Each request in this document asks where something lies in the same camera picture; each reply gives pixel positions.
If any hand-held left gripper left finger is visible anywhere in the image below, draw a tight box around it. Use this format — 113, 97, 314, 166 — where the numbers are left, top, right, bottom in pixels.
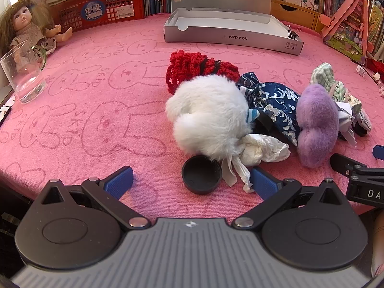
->
40, 166, 151, 228

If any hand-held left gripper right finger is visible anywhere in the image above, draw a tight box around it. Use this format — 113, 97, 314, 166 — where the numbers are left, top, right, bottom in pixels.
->
232, 167, 345, 228

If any white tissue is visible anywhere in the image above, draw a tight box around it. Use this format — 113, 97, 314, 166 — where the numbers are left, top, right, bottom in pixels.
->
222, 133, 291, 193

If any purple fluffy heart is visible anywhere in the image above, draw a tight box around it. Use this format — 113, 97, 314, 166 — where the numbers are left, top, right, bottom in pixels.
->
295, 83, 340, 168

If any black round lid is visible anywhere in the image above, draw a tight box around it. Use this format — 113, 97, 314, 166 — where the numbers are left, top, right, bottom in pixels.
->
181, 155, 223, 195

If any blue patterned cloth pouch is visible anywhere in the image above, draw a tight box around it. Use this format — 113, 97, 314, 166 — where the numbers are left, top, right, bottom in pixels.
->
236, 71, 301, 146

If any green checked scrunchie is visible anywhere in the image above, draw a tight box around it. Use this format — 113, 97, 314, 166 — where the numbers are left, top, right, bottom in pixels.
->
310, 62, 363, 113

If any white fluffy plush toy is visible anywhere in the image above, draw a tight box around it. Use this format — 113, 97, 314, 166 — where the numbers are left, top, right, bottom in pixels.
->
165, 73, 261, 161

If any red crocheted scrunchie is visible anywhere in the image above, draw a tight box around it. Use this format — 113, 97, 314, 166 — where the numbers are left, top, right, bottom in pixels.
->
166, 52, 240, 94

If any grey cardboard box with lid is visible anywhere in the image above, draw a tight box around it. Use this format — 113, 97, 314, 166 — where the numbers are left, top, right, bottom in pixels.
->
163, 0, 304, 56

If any person's right forearm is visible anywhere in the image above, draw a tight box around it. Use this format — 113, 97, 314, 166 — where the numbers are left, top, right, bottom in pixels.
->
371, 216, 384, 276

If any pink rabbit printed blanket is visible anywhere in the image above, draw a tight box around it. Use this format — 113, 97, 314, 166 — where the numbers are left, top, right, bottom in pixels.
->
0, 12, 384, 227

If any red woven item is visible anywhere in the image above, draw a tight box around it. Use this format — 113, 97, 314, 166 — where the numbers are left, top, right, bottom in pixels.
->
367, 56, 384, 81

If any pink toy house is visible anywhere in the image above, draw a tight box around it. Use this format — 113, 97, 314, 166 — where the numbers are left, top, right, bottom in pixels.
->
319, 0, 370, 66

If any shiny yellow plastic folder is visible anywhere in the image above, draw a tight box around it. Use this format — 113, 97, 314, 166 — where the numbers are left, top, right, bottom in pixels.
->
367, 0, 384, 58

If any clear glass mug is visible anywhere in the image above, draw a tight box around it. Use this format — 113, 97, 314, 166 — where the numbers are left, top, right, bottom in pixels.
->
0, 40, 48, 104

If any black binder clip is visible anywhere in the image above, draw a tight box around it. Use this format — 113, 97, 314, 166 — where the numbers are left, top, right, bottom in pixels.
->
286, 25, 302, 40

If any wooden drawer organizer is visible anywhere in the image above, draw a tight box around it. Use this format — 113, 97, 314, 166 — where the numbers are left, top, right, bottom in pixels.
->
271, 0, 320, 32

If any red plastic basket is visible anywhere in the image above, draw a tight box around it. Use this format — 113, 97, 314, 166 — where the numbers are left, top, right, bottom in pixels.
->
52, 0, 145, 32

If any brown haired baby doll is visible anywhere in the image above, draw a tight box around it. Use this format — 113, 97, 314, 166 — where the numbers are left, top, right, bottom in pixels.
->
0, 0, 73, 66

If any black cable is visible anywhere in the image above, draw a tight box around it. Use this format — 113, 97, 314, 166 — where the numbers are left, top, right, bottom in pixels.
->
354, 60, 382, 82

